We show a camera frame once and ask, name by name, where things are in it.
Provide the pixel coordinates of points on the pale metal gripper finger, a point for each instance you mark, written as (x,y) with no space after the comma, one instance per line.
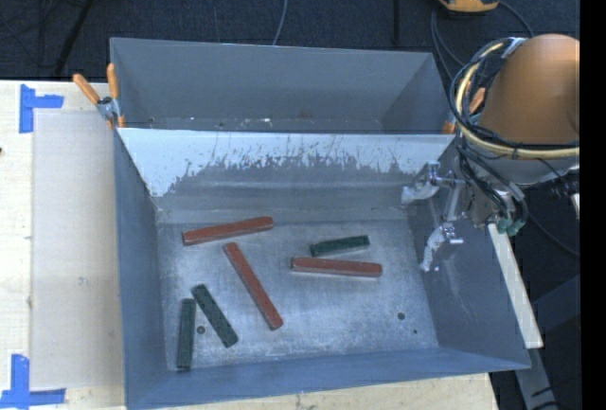
(433,244)
(419,192)

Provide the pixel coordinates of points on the dark green flat block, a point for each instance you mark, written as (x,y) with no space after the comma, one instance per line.
(214,315)
(186,334)
(340,245)

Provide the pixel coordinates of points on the red-brown flat block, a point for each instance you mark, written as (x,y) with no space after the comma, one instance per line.
(253,287)
(227,230)
(336,267)

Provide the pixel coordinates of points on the grey metal bin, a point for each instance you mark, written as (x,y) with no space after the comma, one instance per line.
(303,190)

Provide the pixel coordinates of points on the pale wood flat board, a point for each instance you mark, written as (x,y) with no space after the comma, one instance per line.
(71,233)

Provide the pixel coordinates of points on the black cylinder on white bracket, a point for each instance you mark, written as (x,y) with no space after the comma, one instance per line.
(565,190)

